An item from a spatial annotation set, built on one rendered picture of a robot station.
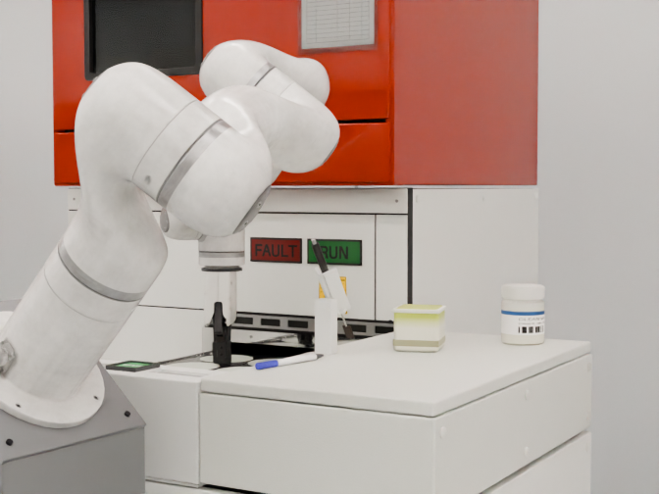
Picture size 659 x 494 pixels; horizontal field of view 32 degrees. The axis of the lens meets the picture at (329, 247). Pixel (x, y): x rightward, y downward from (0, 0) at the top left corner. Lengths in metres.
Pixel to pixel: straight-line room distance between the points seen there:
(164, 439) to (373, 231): 0.68
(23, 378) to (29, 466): 0.11
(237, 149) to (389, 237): 0.86
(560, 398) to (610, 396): 1.72
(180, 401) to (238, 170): 0.44
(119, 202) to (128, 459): 0.37
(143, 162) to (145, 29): 1.11
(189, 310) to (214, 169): 1.11
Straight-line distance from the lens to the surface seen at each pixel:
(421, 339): 1.78
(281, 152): 1.58
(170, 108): 1.26
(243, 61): 1.64
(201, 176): 1.24
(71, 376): 1.43
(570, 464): 1.88
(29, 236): 4.70
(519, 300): 1.87
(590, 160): 3.49
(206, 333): 2.30
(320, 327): 1.75
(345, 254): 2.12
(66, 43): 2.48
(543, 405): 1.74
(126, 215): 1.33
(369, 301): 2.11
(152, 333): 2.40
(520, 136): 2.60
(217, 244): 2.04
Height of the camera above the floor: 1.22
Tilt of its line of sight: 3 degrees down
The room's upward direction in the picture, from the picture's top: straight up
